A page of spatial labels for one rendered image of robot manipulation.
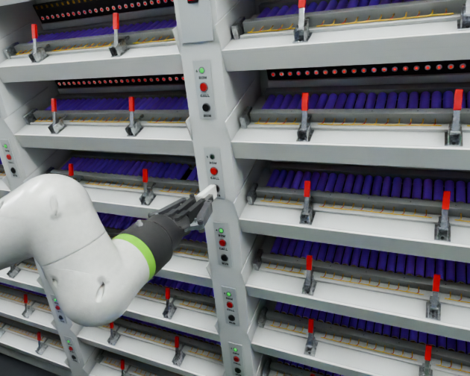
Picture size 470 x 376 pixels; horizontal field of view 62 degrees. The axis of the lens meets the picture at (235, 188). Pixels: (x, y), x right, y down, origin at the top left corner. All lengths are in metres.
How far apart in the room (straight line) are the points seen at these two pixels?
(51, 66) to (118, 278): 0.68
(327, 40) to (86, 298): 0.58
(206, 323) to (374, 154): 0.70
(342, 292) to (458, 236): 0.29
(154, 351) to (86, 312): 0.86
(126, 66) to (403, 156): 0.62
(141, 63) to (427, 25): 0.57
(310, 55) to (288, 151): 0.19
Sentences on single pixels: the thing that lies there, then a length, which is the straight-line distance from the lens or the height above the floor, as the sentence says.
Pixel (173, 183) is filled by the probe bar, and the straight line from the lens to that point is 1.06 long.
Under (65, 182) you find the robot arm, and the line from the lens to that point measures 0.59.
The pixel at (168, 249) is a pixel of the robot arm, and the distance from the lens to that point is 0.69.
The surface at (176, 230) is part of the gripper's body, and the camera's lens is 0.72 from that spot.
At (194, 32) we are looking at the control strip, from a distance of 0.85.
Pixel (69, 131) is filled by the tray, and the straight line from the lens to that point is 1.18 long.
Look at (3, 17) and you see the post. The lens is 1.35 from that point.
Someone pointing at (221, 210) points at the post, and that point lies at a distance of 0.94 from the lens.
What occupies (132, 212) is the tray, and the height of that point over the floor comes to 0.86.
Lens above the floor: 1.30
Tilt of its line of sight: 22 degrees down
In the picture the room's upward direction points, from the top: 6 degrees counter-clockwise
